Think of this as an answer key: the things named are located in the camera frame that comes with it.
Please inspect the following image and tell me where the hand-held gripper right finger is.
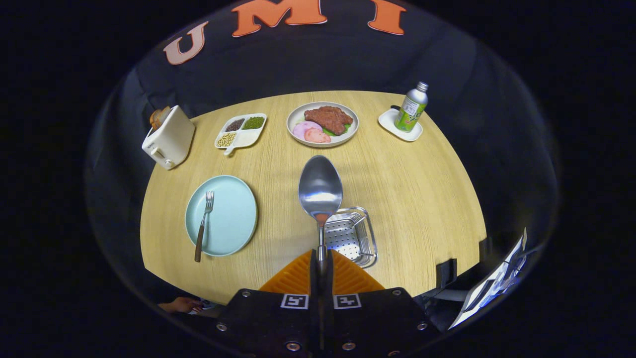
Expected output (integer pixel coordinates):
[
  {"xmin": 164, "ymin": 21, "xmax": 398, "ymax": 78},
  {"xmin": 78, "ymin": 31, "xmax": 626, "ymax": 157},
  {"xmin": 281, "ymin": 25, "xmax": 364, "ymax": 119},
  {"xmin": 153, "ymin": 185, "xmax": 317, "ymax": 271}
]
[{"xmin": 320, "ymin": 249, "xmax": 440, "ymax": 358}]

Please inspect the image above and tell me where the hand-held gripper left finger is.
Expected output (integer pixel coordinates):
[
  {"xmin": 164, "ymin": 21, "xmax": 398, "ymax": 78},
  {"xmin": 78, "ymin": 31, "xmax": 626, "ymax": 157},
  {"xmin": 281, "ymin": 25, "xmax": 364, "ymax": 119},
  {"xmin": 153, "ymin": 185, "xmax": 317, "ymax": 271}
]
[{"xmin": 216, "ymin": 249, "xmax": 321, "ymax": 358}]

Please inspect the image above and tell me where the silver metal spoon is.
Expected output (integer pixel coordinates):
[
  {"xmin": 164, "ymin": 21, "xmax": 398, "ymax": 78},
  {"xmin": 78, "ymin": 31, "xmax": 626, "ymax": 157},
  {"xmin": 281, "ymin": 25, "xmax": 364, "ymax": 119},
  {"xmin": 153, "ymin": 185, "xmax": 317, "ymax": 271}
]
[{"xmin": 298, "ymin": 155, "xmax": 343, "ymax": 276}]

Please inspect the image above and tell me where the perforated metal tray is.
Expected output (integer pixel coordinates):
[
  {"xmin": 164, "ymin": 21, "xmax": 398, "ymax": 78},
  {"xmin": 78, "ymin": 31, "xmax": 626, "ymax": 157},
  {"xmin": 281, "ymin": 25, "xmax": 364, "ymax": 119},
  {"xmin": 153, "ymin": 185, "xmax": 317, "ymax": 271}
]
[{"xmin": 323, "ymin": 206, "xmax": 378, "ymax": 269}]

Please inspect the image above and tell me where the light blue round plate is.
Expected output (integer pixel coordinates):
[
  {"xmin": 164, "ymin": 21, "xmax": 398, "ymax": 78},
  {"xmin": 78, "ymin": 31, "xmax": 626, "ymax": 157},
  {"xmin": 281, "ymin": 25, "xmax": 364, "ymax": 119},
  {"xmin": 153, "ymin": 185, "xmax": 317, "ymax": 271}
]
[{"xmin": 185, "ymin": 175, "xmax": 258, "ymax": 257}]

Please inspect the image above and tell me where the pale pink ham slice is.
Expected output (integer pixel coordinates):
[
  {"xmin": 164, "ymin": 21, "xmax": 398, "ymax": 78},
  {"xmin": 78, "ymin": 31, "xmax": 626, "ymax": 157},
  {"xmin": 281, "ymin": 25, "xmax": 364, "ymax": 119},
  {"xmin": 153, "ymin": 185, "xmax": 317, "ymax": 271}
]
[{"xmin": 293, "ymin": 121, "xmax": 323, "ymax": 140}]

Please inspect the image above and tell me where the white divided snack tray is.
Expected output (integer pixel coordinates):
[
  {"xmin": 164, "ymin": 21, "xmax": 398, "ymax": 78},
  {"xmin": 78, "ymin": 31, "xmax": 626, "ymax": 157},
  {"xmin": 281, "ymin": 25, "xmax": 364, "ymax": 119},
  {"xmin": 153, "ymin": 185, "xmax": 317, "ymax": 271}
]
[{"xmin": 214, "ymin": 113, "xmax": 267, "ymax": 156}]

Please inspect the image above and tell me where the white printed paper sheet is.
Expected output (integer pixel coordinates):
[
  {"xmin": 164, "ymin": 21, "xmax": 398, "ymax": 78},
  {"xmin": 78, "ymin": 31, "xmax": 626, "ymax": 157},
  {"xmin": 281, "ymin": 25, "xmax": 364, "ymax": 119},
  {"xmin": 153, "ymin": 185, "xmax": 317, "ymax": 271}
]
[{"xmin": 447, "ymin": 228, "xmax": 528, "ymax": 330}]

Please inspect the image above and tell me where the brown steak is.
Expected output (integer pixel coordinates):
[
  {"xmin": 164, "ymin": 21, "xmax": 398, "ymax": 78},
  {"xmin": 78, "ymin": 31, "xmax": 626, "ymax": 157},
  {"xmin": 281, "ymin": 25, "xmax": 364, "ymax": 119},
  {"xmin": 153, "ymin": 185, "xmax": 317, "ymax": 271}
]
[{"xmin": 304, "ymin": 105, "xmax": 354, "ymax": 136}]

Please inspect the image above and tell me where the white round meat plate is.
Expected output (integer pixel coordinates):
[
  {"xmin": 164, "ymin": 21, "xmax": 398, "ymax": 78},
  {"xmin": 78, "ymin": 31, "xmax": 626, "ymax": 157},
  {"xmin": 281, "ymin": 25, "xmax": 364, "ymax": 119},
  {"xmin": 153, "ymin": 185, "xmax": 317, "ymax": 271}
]
[{"xmin": 287, "ymin": 102, "xmax": 359, "ymax": 148}]

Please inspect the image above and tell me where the white square dish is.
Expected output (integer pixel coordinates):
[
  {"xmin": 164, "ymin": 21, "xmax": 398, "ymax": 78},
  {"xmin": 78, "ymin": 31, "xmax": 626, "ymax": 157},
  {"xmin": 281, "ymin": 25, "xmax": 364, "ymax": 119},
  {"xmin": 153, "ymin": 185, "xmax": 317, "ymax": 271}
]
[{"xmin": 378, "ymin": 108, "xmax": 423, "ymax": 142}]

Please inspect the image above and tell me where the silver bottle with green label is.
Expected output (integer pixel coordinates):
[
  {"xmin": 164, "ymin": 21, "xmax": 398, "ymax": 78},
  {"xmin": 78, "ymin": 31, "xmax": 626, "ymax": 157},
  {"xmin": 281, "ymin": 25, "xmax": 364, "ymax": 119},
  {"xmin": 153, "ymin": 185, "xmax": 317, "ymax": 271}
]
[{"xmin": 395, "ymin": 82, "xmax": 429, "ymax": 133}]

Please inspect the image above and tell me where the white toaster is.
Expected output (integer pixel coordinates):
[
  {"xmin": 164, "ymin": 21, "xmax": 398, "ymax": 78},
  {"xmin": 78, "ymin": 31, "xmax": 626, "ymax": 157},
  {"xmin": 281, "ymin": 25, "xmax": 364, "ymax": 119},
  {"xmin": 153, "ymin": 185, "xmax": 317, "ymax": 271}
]
[{"xmin": 142, "ymin": 105, "xmax": 196, "ymax": 171}]

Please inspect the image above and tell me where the toasted bread slice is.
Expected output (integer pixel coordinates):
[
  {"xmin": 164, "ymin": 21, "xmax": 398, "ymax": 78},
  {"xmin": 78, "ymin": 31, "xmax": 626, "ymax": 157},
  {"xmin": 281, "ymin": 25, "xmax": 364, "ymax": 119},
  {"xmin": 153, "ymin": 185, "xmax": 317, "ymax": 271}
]
[{"xmin": 150, "ymin": 106, "xmax": 171, "ymax": 131}]

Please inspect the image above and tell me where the fork with wooden handle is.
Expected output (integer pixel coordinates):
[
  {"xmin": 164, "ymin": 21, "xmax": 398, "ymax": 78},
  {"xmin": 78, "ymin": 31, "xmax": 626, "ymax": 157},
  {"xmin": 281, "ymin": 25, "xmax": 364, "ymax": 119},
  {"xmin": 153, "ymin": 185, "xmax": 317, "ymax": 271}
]
[{"xmin": 194, "ymin": 190, "xmax": 215, "ymax": 263}]

